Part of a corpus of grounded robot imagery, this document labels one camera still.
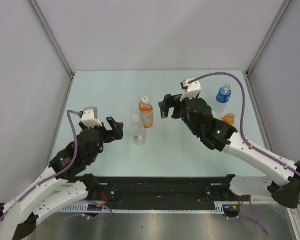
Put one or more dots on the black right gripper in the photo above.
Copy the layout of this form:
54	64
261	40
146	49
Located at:
170	101

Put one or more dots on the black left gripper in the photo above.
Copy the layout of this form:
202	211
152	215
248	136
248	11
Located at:
117	128

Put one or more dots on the blue Pocari Sweat bottle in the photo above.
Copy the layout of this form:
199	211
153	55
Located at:
222	98

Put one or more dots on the small orange bottle gold cap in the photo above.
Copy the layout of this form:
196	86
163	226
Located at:
229	119

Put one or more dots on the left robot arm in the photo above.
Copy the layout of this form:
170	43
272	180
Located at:
20	216

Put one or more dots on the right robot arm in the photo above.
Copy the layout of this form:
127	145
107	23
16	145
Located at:
282	180

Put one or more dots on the orange tea bottle white cap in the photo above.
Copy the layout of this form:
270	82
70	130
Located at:
146	112

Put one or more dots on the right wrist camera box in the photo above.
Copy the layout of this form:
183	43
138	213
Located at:
191	89

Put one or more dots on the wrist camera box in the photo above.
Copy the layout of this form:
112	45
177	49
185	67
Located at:
90	117
191	89

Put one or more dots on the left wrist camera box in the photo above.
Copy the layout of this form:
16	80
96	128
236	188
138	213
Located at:
90	117

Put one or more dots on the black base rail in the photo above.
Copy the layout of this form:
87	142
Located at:
144	190

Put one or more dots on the white slotted cable duct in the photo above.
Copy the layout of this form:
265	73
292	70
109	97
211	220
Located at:
89	208

